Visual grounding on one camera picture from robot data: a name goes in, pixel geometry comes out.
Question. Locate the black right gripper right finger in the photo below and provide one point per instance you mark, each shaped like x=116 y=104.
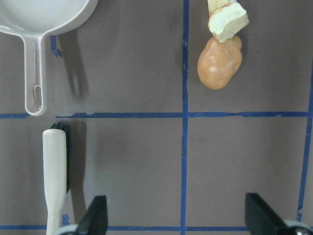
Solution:
x=261 y=219

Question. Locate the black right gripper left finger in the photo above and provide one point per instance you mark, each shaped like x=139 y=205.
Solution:
x=95 y=220

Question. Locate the beige hand brush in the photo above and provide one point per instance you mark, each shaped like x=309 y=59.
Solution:
x=55 y=152

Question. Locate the beige plastic dustpan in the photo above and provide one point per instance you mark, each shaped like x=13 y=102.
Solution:
x=33 y=21

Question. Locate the orange toy potato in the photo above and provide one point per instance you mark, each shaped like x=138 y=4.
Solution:
x=218 y=62

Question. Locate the pale yellow toy chunk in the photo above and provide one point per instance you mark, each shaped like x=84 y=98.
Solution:
x=226 y=18

